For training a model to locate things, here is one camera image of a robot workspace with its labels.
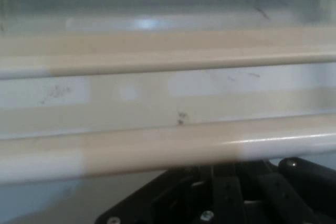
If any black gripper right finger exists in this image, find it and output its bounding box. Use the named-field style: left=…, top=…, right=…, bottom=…
left=246, top=157, right=336, bottom=224

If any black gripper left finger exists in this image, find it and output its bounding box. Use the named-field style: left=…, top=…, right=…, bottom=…
left=94, top=165, right=245, bottom=224

